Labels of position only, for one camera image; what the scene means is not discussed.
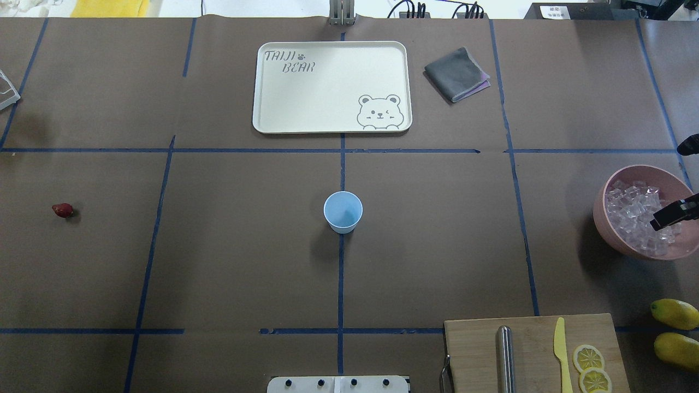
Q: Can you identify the pink bowl of ice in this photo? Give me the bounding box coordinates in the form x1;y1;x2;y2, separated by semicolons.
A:
593;164;697;261

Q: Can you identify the light blue cup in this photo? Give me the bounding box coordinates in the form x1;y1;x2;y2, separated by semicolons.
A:
323;191;364;234

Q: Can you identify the yellow lemon near bowl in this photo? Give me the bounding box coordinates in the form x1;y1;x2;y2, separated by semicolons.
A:
650;299;698;331

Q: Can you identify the yellow lemon near edge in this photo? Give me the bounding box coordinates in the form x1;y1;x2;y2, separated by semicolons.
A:
653;332;698;373

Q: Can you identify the yellow plastic knife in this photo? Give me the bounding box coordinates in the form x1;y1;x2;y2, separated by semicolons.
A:
553;317;573;393

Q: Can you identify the black power box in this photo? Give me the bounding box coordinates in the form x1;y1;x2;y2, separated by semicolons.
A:
523;2;614;21

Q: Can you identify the steel rod black tip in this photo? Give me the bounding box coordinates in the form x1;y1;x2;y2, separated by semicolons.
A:
496;325;516;392

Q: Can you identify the wooden cutting board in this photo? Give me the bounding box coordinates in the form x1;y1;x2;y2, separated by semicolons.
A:
444;313;630;392

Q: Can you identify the grey folded cloth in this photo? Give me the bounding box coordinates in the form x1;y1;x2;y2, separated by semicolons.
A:
424;46;491;104

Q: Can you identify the cream bear tray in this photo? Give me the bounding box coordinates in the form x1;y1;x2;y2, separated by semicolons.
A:
252;41;413;135

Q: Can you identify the red strawberry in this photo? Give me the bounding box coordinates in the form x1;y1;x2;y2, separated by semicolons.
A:
51;203;74;218

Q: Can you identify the yellow cloth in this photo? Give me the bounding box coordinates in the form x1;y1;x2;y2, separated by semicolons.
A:
70;1;150;18

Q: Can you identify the aluminium frame post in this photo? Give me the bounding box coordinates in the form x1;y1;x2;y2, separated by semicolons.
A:
329;0;356;26

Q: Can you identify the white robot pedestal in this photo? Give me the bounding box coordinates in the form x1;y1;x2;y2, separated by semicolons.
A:
266;375;411;392

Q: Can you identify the white wire cup rack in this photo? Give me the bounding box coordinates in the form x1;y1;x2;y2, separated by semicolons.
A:
0;70;21;110

